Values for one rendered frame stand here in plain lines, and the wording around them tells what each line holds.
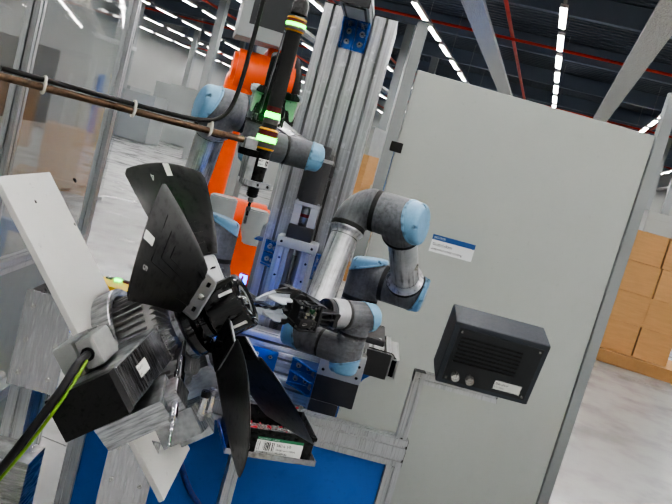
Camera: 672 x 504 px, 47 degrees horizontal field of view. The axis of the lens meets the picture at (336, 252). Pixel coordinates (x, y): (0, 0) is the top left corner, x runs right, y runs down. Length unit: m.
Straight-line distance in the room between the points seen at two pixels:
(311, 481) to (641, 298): 7.74
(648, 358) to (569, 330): 6.11
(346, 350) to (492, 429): 1.89
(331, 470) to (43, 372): 0.90
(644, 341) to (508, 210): 6.34
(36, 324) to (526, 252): 2.45
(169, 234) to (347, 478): 1.06
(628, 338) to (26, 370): 8.57
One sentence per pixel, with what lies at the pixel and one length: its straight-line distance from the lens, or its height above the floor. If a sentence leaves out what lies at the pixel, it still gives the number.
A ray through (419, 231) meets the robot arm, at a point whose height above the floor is 1.42.
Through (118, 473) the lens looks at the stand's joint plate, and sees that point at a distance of 1.69.
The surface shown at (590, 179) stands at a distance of 3.65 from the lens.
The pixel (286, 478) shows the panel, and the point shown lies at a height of 0.66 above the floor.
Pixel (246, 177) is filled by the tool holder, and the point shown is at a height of 1.47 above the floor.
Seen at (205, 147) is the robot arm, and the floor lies 1.48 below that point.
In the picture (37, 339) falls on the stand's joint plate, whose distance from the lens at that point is 1.65.
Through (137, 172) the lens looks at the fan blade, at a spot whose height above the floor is 1.42.
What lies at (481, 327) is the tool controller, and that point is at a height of 1.23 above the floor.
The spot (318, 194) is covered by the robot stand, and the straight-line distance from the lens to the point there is 2.53.
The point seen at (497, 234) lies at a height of 1.39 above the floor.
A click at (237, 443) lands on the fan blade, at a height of 1.01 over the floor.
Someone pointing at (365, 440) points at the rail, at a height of 0.83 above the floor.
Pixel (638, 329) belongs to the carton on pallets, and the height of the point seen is 0.47.
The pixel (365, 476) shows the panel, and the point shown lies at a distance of 2.23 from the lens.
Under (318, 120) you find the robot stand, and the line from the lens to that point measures 2.63.
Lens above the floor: 1.58
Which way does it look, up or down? 7 degrees down
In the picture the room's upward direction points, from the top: 15 degrees clockwise
